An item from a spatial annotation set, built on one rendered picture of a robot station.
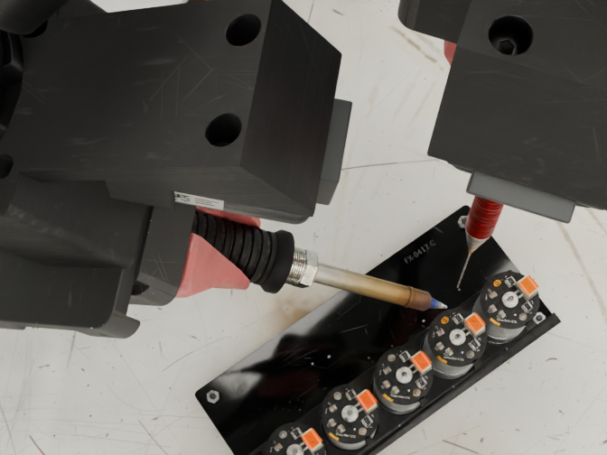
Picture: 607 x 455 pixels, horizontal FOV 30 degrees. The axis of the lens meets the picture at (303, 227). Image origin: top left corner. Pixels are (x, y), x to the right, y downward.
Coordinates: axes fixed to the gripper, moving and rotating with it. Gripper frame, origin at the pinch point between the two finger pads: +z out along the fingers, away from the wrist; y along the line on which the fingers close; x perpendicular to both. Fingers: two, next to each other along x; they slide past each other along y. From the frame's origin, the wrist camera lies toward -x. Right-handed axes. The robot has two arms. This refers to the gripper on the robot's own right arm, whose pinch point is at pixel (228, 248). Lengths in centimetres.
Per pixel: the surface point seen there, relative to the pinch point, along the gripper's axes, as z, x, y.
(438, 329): 9.9, -4.3, -0.5
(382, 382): 9.0, -2.6, -3.1
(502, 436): 17.3, -4.9, -3.9
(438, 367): 12.0, -3.6, -1.8
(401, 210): 14.3, 0.7, 6.2
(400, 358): 9.3, -3.1, -2.0
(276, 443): 7.1, 0.9, -6.4
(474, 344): 10.6, -5.8, -0.9
